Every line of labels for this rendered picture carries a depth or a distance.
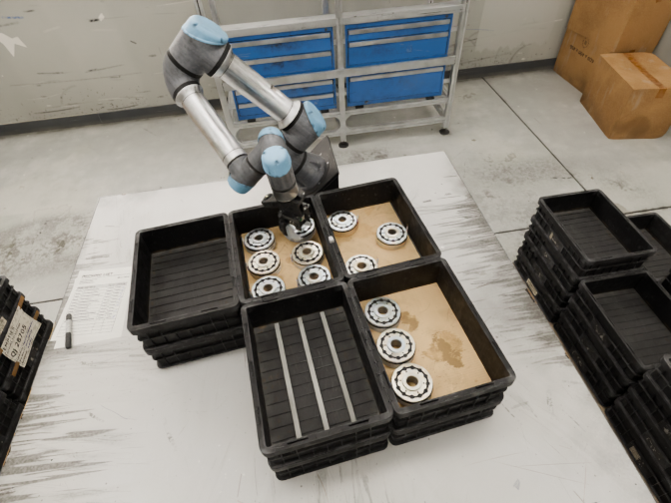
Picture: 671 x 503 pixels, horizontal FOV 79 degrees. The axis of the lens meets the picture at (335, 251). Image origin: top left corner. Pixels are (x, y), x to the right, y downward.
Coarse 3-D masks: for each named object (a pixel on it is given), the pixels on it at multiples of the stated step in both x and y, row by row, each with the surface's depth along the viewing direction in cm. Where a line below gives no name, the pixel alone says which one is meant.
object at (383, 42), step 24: (360, 24) 264; (384, 24) 266; (408, 24) 267; (432, 24) 270; (360, 48) 275; (384, 48) 277; (408, 48) 280; (432, 48) 282; (384, 72) 289; (408, 72) 291; (432, 72) 295; (360, 96) 299; (384, 96) 302; (408, 96) 306
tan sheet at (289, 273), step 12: (276, 228) 146; (276, 240) 142; (288, 240) 142; (312, 240) 141; (276, 252) 138; (288, 252) 138; (324, 252) 137; (288, 264) 134; (324, 264) 133; (252, 276) 131; (288, 276) 131; (288, 288) 127
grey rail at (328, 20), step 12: (456, 0) 269; (348, 12) 263; (360, 12) 262; (372, 12) 261; (384, 12) 261; (396, 12) 260; (408, 12) 261; (420, 12) 262; (432, 12) 264; (444, 12) 265; (456, 12) 266; (240, 24) 258; (252, 24) 257; (264, 24) 256; (276, 24) 255; (288, 24) 255; (300, 24) 256; (312, 24) 257; (324, 24) 258; (348, 24) 261; (228, 36) 255; (240, 36) 256
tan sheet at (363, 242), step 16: (368, 208) 151; (384, 208) 151; (368, 224) 145; (400, 224) 145; (336, 240) 141; (352, 240) 140; (368, 240) 140; (384, 256) 134; (400, 256) 134; (416, 256) 134
